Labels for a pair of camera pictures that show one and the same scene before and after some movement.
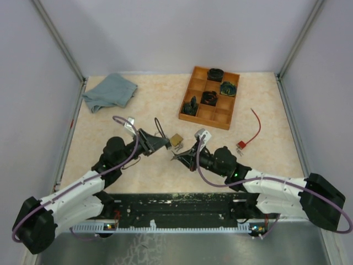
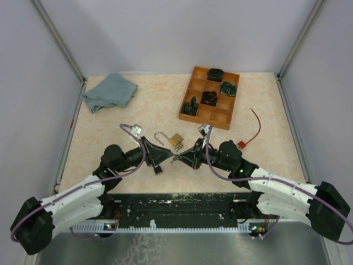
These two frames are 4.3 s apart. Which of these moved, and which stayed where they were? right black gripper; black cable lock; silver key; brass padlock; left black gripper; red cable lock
Moved: black cable lock; left black gripper
Stayed: brass padlock; red cable lock; right black gripper; silver key
